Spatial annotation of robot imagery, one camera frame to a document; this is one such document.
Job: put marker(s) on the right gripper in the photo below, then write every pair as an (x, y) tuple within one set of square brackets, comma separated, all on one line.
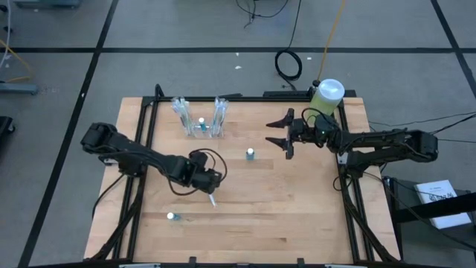
[(303, 132)]

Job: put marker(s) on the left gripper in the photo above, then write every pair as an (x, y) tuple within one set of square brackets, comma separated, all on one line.
[(206, 180)]

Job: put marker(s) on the orange toothbrush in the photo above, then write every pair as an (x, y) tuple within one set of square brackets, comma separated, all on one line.
[(212, 201), (184, 115)]

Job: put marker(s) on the pink toothbrush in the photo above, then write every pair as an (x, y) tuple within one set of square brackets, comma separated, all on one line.
[(225, 108)]

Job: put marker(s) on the light blue toothbrush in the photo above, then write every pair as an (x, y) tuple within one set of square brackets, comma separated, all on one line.
[(216, 115)]

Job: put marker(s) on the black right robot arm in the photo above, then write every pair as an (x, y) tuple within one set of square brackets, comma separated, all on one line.
[(386, 145)]

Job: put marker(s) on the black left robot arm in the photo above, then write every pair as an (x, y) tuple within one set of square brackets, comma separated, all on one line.
[(141, 154)]

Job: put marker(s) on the clear acrylic toothbrush holder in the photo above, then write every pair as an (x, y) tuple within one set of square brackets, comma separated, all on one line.
[(208, 132)]

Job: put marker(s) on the green label wipes canister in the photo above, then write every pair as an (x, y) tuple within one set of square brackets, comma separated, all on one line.
[(329, 97)]

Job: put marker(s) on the black side cart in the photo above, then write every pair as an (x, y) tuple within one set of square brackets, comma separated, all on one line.
[(431, 212)]

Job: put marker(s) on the white booklet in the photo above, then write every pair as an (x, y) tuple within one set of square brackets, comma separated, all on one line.
[(440, 201)]

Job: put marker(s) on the black floor object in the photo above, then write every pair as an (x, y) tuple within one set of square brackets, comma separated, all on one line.
[(4, 128)]

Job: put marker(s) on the blue-grey equipment base bar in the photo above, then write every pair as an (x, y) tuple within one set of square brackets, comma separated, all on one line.
[(46, 3), (18, 88)]

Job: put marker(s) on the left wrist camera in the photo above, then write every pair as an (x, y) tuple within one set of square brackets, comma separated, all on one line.
[(198, 158)]

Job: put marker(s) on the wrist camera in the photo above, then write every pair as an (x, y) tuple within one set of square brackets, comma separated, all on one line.
[(323, 130), (198, 158)]

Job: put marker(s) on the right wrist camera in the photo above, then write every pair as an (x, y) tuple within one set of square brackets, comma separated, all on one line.
[(323, 130)]

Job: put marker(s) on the black aluminium table frame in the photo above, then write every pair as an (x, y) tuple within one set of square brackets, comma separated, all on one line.
[(241, 99)]

